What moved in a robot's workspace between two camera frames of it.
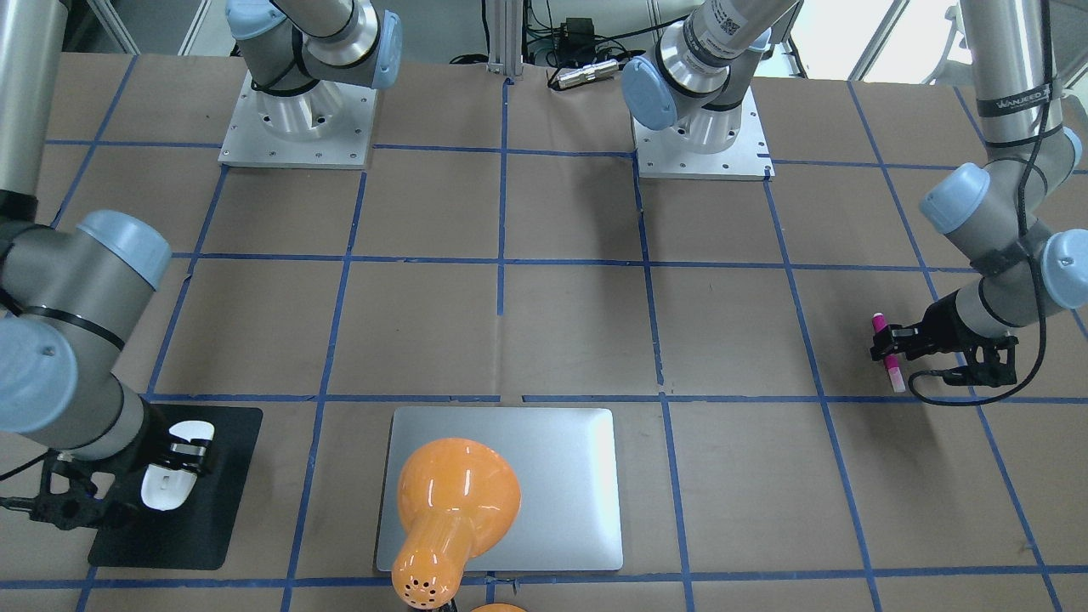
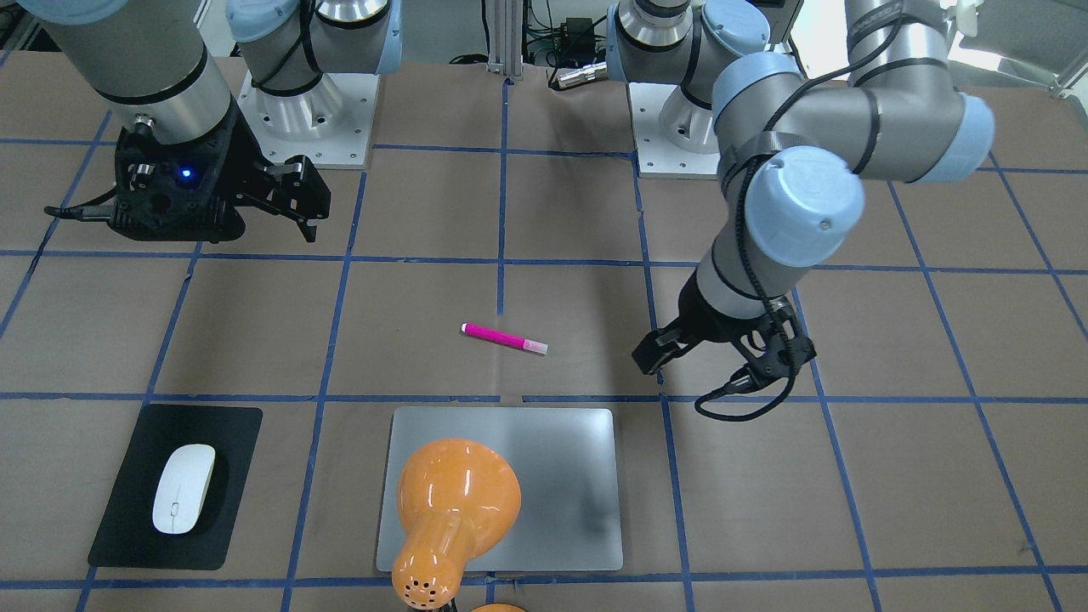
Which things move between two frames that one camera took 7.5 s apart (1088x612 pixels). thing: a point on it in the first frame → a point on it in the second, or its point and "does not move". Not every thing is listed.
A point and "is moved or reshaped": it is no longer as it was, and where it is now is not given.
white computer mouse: [164, 487] is moved or reshaped
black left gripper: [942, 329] → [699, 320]
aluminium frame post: [506, 36] does not move
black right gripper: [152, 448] → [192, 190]
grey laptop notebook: [566, 461] does not move
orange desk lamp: [457, 499] does not move
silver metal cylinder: [587, 73] does not move
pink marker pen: [890, 361] → [504, 337]
